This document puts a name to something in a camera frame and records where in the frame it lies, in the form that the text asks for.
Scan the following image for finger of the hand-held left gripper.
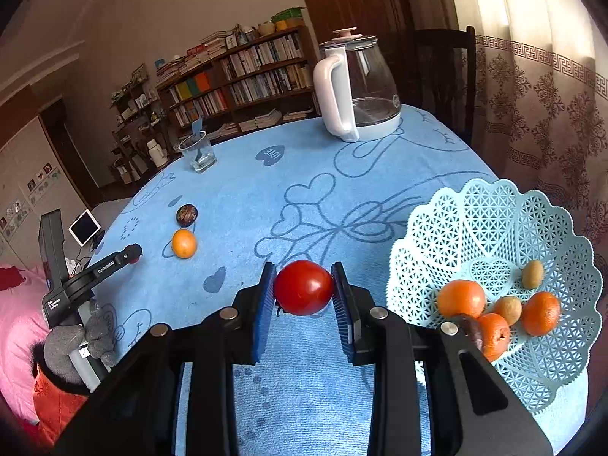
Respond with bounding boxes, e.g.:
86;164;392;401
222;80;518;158
64;244;143;300

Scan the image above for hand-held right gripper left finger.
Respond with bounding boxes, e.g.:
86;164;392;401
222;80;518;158
52;261;279;456

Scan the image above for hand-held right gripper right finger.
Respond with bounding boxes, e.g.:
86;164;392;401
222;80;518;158
331;261;554;456

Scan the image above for red tomato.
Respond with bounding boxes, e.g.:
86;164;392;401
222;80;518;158
273;260;334;317

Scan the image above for large orange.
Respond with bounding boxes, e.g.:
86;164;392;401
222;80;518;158
437;279;486;319

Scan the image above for light blue lattice basket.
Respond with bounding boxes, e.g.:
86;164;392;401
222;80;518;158
386;178;604;414

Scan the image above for brown kiwi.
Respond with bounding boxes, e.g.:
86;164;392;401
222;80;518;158
521;260;545;290
494;296;523;326

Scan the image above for person's left hand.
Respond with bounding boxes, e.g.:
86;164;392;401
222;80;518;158
44;311;119;385

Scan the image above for white tablet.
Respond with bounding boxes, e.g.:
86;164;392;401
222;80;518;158
69;209;101;247

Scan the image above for pink blanket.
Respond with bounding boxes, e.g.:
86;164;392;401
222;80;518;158
0;261;53;428

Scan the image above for small orange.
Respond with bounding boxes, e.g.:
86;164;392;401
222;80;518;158
171;229;198;260

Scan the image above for dark wooden doorway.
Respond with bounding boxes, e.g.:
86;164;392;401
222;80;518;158
40;100;103;200

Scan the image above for white thermos bottle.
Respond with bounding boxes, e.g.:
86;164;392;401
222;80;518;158
145;139;167;168

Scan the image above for clear drinking glass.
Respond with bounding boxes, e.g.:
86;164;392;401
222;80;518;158
178;130;218;173

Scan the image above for small cluttered wooden shelf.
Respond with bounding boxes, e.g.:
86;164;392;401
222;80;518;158
110;64;169;184

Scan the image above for orange mandarin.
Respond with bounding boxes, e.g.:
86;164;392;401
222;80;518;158
521;291;562;336
477;312;512;363

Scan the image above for wooden bookshelf with books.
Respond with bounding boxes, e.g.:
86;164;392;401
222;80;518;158
154;26;319;138

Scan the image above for dark wooden chair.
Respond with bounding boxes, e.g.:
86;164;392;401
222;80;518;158
413;26;477;146

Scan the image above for green and yellow boxes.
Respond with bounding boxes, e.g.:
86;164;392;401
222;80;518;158
272;6;306;30

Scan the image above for white patterned curtain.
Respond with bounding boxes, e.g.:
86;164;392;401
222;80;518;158
444;0;608;267

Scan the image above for brown wooden door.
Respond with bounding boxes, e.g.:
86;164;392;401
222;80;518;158
291;0;414;105

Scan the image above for wall posters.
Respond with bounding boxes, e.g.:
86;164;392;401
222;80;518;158
0;164;62;243

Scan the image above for glass kettle with white handle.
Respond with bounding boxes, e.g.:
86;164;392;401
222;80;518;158
312;27;403;143

